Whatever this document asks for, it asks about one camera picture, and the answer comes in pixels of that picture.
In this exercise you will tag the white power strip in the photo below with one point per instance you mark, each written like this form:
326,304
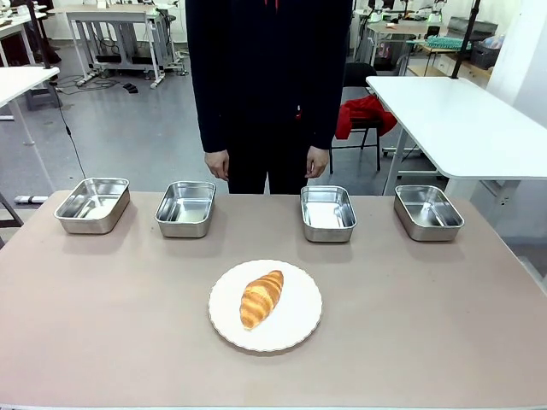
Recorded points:
31,199

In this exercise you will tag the black camera stand pole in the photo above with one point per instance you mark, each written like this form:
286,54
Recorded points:
466,38

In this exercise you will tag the cluttered background workbench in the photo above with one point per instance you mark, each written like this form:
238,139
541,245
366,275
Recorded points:
410,38

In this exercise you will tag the golden croissant bread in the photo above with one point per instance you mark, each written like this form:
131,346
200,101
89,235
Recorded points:
260,299

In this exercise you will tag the steel rectangular container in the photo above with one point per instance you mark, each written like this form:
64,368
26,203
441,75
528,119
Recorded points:
327,213
92,205
186,208
427,212

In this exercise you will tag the black folding chair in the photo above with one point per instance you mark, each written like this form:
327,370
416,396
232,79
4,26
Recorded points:
363,111

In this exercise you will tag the white scalloped plate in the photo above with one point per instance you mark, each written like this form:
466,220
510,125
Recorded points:
265,306

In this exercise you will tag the person's left hand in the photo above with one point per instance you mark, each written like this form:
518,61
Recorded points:
316,164

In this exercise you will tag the person's right hand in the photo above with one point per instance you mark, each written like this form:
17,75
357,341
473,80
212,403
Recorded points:
217,165

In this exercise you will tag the dark storage crate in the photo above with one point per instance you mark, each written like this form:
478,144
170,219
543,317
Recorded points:
484,54

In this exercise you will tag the person in dark clothes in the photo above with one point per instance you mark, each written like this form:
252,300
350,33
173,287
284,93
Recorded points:
267,85

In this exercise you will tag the grey metal workbench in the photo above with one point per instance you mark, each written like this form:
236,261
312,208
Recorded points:
115,38

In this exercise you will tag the red cloth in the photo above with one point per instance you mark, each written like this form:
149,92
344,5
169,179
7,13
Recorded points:
363,116

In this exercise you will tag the large white side table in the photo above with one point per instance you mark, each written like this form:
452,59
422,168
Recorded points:
461,124

